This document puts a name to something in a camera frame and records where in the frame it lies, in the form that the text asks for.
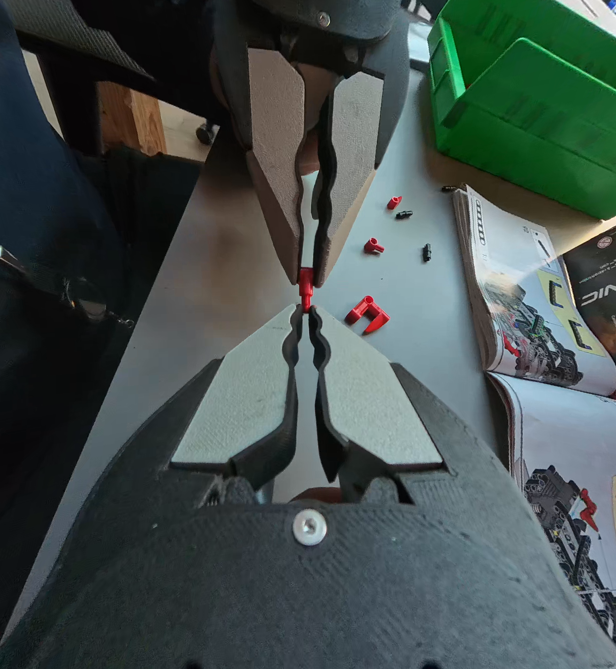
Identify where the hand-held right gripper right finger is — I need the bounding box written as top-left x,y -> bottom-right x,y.
308,306 -> 444,501

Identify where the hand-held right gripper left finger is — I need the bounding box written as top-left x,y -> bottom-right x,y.
169,303 -> 304,491

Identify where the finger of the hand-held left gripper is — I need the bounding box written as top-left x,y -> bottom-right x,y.
245,48 -> 307,287
310,69 -> 386,288

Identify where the red lego claw assembly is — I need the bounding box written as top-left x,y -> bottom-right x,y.
344,295 -> 391,336

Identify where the lego instruction booklet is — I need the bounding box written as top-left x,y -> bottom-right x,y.
451,184 -> 616,669

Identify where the black lego set box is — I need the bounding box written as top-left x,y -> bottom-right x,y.
563,212 -> 616,411

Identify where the black badge reel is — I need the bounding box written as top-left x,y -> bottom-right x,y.
62,277 -> 135,327

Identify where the green plastic bin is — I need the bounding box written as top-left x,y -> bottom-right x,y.
427,0 -> 616,221

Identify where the black office chair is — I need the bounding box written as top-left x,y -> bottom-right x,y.
2,0 -> 220,157

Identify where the person's dark navy clothing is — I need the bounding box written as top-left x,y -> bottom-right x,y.
0,0 -> 201,654

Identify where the wooden post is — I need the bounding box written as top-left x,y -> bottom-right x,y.
98,81 -> 168,156

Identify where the black lanyard strap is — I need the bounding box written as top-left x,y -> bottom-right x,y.
0,227 -> 73,304

